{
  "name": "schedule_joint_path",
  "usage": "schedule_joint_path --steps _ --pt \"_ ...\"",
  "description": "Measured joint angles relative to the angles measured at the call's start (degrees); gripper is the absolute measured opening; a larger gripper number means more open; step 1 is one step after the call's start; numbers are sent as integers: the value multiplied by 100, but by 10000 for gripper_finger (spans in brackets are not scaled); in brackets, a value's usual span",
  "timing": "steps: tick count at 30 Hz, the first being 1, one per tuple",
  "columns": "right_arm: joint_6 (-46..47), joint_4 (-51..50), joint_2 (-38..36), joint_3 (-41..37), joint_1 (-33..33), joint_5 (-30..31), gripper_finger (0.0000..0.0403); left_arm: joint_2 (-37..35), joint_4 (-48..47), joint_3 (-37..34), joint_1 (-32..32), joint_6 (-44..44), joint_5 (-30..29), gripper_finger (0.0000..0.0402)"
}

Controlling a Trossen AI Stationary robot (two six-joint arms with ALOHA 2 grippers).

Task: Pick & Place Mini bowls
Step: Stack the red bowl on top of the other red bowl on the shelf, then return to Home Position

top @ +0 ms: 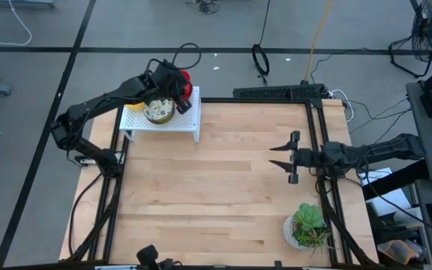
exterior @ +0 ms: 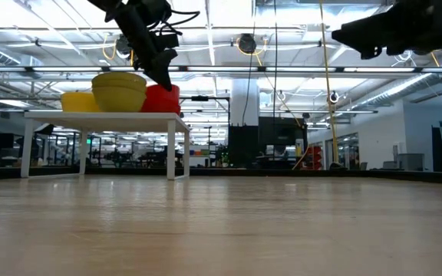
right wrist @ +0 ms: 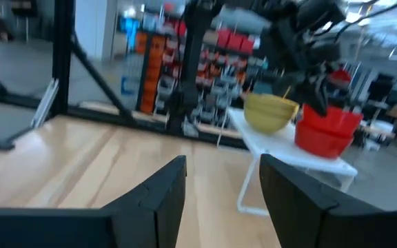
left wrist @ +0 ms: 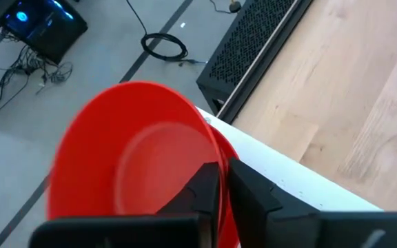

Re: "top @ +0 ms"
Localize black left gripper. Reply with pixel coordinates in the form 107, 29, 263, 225
145, 59, 194, 116

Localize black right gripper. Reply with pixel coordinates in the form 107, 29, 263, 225
268, 130, 324, 185

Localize red plastic mini bowl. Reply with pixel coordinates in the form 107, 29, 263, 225
179, 69, 194, 101

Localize olive yellow mini bowl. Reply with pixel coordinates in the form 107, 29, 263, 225
142, 97, 176, 125

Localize white perforated metal shelf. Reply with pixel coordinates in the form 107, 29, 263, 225
118, 85, 202, 143

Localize succulent in white pot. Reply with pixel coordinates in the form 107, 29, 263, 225
282, 202, 334, 259

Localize black perforated power strip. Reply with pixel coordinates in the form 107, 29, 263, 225
232, 82, 330, 101

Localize white box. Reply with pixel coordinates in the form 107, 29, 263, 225
358, 167, 413, 218

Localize black metal beam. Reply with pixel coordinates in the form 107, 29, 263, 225
361, 159, 431, 202

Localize orange translucent bag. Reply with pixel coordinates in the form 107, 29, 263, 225
376, 238, 429, 266

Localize black floor fan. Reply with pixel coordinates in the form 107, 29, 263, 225
388, 0, 432, 79

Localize black left camera cable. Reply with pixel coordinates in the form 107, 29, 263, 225
171, 42, 203, 71

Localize black aluminium table frame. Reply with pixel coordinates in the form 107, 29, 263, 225
65, 96, 380, 268

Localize white cable at power strip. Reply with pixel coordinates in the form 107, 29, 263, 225
330, 88, 356, 124

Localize black floor cable bundle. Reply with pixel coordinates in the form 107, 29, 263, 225
184, 0, 221, 16

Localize black hanging cable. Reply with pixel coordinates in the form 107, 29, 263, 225
251, 0, 272, 86

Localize yellow power cable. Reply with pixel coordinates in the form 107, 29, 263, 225
304, 0, 333, 84

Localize white floor cable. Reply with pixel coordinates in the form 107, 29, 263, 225
0, 0, 33, 47

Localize black table-level camera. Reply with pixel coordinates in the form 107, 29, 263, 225
136, 244, 161, 270

